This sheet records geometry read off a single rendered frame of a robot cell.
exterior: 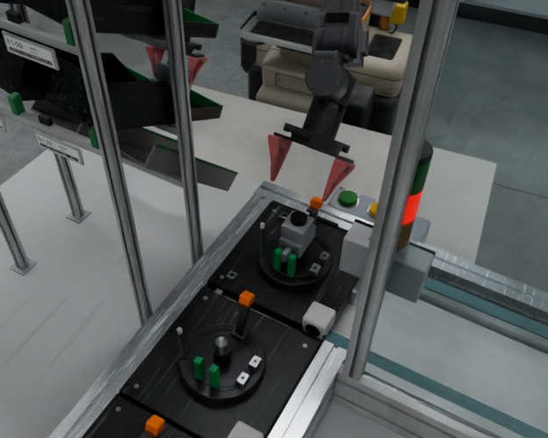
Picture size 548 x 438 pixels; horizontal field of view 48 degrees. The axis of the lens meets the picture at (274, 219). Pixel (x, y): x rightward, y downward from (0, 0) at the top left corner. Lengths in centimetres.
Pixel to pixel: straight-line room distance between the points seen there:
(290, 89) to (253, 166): 41
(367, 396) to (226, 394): 24
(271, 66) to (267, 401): 110
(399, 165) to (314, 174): 82
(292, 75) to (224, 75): 163
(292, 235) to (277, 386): 26
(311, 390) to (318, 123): 43
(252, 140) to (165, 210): 33
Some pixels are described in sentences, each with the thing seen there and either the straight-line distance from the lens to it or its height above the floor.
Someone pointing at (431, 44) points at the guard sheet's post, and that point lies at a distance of 61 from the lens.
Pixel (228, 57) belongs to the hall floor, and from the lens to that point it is 358.
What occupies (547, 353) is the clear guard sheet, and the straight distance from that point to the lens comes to 85.
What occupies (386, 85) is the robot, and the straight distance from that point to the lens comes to 206.
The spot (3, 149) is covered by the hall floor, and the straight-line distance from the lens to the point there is 314.
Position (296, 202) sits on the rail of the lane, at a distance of 130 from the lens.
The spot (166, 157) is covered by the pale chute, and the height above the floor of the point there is 118.
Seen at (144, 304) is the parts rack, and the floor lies 96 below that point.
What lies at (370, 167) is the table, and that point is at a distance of 155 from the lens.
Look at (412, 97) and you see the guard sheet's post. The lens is 65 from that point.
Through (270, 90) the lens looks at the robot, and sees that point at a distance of 188.
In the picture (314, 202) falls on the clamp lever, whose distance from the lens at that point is 114.
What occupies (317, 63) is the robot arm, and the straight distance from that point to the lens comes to 94.
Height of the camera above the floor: 186
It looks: 46 degrees down
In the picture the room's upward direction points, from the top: 2 degrees clockwise
